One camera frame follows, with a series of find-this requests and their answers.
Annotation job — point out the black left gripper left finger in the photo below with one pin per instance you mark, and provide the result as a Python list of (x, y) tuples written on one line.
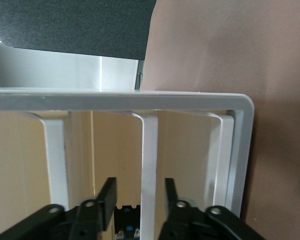
[(107, 200)]

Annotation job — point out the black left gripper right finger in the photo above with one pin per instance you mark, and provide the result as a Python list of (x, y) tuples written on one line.
[(175, 215)]

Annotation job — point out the white drawer cabinet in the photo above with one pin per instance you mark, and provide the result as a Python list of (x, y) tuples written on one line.
[(115, 100)]

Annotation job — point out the brown table mat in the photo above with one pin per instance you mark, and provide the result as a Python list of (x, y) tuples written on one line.
[(240, 50)]

